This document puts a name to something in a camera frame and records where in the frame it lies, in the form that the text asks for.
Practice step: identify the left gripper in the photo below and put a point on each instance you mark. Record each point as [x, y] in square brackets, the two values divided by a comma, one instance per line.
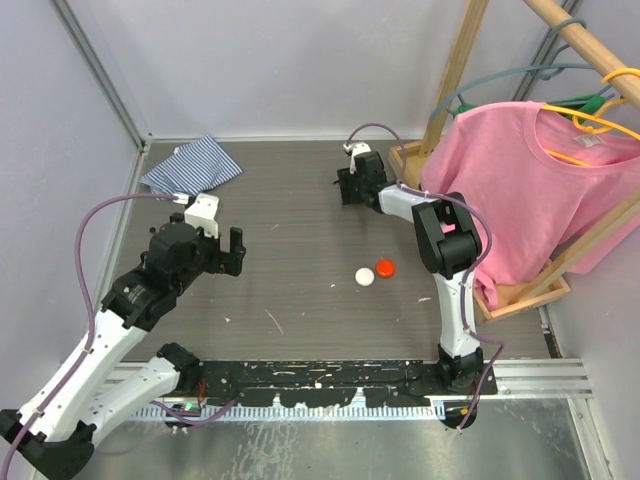
[236, 249]

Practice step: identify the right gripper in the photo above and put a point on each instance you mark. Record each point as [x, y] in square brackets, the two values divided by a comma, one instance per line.
[346, 179]

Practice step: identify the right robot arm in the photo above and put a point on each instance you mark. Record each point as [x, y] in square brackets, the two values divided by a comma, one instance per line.
[448, 244]

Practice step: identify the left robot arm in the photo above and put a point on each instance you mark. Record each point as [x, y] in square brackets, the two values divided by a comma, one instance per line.
[58, 430]

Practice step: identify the blue striped cloth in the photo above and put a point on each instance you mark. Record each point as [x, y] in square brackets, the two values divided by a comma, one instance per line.
[193, 168]

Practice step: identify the pink t-shirt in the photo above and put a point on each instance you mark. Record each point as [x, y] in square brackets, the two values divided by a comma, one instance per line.
[533, 202]

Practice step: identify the yellow hanger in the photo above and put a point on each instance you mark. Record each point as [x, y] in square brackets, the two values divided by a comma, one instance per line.
[595, 118]

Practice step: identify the green hanger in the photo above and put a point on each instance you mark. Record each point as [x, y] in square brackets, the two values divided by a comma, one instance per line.
[587, 103]

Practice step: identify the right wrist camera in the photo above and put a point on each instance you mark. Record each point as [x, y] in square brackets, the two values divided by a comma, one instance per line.
[352, 150]

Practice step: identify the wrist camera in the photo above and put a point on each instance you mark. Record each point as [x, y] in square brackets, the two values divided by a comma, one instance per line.
[202, 214]
[352, 150]

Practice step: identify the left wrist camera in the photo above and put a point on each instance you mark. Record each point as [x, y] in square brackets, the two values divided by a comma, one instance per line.
[202, 214]

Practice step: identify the aluminium frame post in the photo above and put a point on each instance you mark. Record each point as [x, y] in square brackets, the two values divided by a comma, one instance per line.
[96, 67]

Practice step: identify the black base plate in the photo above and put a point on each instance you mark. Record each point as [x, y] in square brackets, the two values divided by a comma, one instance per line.
[314, 384]

